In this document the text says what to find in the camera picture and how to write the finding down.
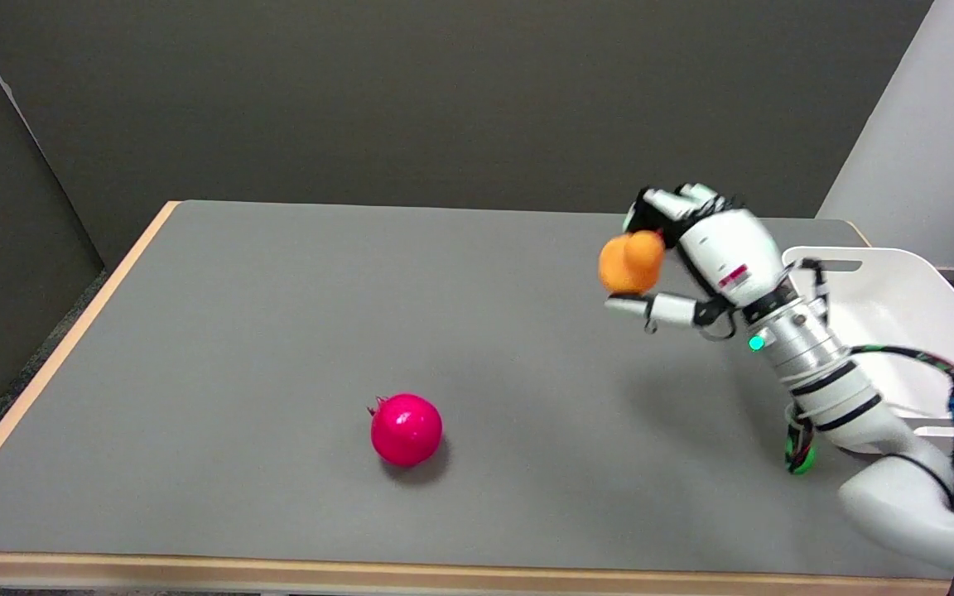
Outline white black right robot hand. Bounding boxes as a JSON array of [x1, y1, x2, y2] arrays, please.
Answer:
[[605, 183, 827, 343]]

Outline yellow rubber duck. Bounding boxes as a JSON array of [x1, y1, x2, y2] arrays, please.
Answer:
[[598, 229, 666, 296]]

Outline white plastic bin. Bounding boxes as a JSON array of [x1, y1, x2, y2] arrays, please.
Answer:
[[780, 246, 954, 457]]

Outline red pomegranate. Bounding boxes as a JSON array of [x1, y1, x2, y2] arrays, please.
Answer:
[[368, 393, 444, 468]]

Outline black green cable loop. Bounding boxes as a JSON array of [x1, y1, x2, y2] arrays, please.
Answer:
[[784, 402, 817, 476]]

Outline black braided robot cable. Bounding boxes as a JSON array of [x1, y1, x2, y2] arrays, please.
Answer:
[[848, 344, 954, 596]]

